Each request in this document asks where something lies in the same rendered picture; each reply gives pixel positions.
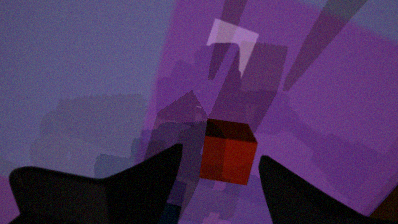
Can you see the blue cube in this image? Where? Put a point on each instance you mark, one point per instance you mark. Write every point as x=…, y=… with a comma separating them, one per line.
x=170, y=214

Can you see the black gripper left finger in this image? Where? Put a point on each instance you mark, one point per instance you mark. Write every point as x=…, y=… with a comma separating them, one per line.
x=137, y=195

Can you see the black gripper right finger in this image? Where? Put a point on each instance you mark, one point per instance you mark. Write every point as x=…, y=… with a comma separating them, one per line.
x=292, y=200

